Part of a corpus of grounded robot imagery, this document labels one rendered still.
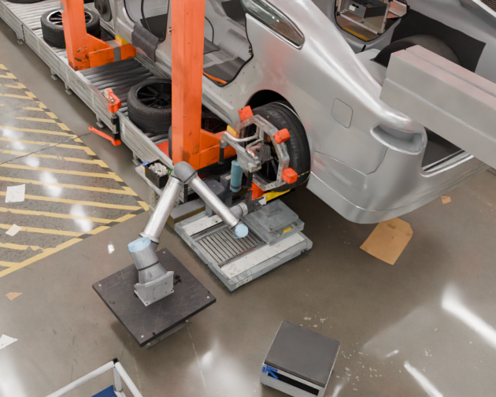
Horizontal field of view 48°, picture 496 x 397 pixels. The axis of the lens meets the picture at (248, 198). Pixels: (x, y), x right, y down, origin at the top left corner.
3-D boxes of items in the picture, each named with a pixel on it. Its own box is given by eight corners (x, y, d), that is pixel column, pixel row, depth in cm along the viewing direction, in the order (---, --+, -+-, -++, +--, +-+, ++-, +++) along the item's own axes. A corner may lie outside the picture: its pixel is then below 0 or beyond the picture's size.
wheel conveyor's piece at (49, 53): (131, 70, 669) (128, 39, 644) (61, 88, 625) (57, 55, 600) (92, 38, 726) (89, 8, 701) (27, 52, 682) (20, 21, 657)
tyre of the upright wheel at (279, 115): (264, 87, 433) (260, 160, 471) (239, 94, 421) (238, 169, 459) (324, 120, 391) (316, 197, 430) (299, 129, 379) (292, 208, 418)
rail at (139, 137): (192, 195, 478) (192, 175, 464) (183, 199, 474) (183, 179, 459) (67, 72, 619) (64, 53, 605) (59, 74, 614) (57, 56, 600)
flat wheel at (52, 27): (109, 30, 685) (108, 11, 670) (86, 53, 636) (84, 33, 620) (59, 21, 693) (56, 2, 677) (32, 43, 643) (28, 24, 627)
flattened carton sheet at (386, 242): (416, 229, 495) (417, 226, 492) (392, 266, 458) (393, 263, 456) (385, 214, 506) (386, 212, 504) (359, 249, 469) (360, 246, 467)
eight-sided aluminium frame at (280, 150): (283, 200, 420) (293, 139, 385) (276, 203, 417) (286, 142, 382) (239, 162, 451) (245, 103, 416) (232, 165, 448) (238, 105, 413)
